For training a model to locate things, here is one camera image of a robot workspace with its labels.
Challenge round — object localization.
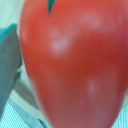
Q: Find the grey teal-padded gripper finger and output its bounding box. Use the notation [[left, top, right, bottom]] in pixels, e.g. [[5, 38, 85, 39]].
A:
[[0, 24, 22, 118]]

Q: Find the red toy tomato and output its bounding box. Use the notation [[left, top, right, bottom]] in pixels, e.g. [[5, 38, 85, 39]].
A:
[[19, 0, 128, 128]]

